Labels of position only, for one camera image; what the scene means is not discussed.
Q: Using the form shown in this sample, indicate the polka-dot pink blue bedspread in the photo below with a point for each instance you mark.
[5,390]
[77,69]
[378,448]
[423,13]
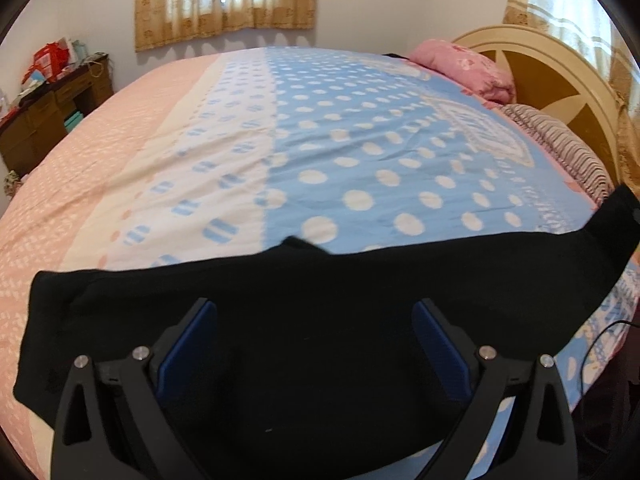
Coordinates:
[350,135]

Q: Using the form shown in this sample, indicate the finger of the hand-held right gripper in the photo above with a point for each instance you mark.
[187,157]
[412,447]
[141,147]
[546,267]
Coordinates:
[636,215]

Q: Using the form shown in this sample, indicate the patterned gift bag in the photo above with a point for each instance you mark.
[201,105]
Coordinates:
[12,185]

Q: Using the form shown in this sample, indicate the teal box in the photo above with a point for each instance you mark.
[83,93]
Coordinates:
[73,120]

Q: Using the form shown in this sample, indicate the black pants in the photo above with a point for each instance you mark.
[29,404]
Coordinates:
[300,310]

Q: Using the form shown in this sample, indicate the pink printed pillow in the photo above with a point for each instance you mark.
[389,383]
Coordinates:
[465,67]

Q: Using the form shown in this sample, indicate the striped pillow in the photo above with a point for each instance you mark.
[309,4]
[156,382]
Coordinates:
[560,145]

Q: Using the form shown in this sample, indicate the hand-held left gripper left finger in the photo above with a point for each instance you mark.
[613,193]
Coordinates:
[182,350]

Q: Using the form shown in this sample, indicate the brown wooden desk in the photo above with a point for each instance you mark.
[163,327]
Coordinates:
[45,115]

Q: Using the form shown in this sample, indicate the cream wooden headboard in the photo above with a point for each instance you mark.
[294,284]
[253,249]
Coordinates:
[555,70]

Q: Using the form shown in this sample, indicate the black cloth item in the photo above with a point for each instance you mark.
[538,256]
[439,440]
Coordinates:
[397,56]

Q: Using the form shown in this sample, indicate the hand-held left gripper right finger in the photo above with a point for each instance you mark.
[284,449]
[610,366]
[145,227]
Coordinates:
[440,347]

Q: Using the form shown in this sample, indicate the beige patterned window curtain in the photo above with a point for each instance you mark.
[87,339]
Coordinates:
[575,10]
[225,0]

